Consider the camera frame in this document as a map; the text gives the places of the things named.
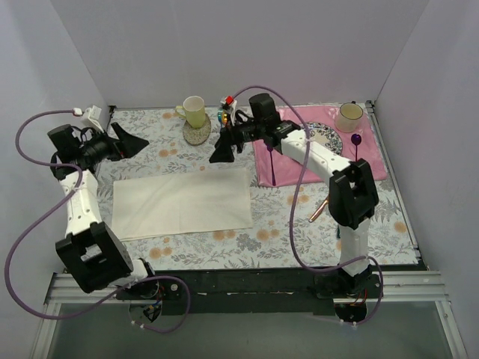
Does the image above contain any purple spoon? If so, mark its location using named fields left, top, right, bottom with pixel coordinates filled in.
left=351, top=133, right=362, bottom=162

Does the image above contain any woven round coaster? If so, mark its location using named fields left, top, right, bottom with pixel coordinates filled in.
left=183, top=114, right=211, bottom=146

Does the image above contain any blue fork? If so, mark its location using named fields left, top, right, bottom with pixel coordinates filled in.
left=217, top=109, right=224, bottom=124

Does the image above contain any pink floral placemat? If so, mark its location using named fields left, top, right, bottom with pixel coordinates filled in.
left=253, top=105, right=387, bottom=188

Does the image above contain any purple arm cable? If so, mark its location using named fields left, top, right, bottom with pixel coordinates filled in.
left=231, top=85, right=383, bottom=327
left=2, top=108, right=192, bottom=335

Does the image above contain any white cloth napkin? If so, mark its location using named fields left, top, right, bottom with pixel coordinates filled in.
left=112, top=168, right=253, bottom=241

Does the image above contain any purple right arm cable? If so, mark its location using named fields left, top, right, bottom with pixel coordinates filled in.
left=231, top=85, right=383, bottom=327

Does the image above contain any yellow green mug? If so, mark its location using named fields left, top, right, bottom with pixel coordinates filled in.
left=175, top=96, right=206, bottom=129

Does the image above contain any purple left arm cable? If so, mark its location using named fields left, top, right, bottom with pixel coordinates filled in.
left=2, top=108, right=192, bottom=335

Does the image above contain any purple fork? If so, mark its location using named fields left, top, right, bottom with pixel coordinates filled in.
left=266, top=145, right=276, bottom=187

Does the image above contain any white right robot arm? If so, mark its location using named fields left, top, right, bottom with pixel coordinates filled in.
left=210, top=93, right=379, bottom=298

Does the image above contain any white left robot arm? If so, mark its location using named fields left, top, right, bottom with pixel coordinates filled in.
left=48, top=122, right=159, bottom=299

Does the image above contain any cream enamel mug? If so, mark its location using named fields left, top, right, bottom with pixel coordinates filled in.
left=335, top=101, right=364, bottom=133

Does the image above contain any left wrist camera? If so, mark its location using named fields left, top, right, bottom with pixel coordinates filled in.
left=73, top=105, right=104, bottom=132

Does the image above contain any blue floral plate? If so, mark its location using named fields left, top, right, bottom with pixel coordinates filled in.
left=307, top=122, right=343, bottom=156

